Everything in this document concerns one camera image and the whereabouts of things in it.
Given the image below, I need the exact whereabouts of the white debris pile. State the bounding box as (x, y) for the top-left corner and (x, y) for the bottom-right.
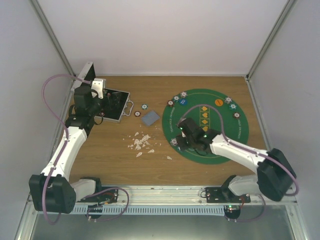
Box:
(121, 131), (174, 161)

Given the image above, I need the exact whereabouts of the orange big blind button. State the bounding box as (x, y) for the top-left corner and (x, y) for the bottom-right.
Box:
(214, 99), (224, 107)

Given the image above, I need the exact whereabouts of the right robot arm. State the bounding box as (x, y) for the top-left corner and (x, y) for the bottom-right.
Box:
(176, 118), (297, 203)

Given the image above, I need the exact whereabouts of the round green poker mat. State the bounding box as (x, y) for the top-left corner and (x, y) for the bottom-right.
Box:
(162, 88), (250, 165)

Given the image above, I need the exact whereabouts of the aluminium poker case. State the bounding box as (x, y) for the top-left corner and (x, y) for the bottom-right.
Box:
(71, 61), (134, 124)

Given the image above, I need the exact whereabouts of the green fifty chip stack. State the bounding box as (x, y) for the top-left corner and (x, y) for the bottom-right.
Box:
(141, 104), (148, 110)

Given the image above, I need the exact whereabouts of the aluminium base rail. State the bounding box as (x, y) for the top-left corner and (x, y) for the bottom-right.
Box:
(24, 183), (298, 218)

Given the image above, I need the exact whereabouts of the red hundred chip stack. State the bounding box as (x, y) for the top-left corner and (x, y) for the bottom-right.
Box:
(134, 111), (141, 117)

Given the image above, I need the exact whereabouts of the blue playing card deck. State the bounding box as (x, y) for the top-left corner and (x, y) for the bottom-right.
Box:
(141, 110), (160, 126)

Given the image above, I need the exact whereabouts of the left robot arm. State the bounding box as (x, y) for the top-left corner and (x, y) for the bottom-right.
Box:
(28, 85), (106, 214)

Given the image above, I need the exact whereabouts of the blue small blind button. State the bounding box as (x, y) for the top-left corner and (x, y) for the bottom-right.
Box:
(178, 98), (188, 106)

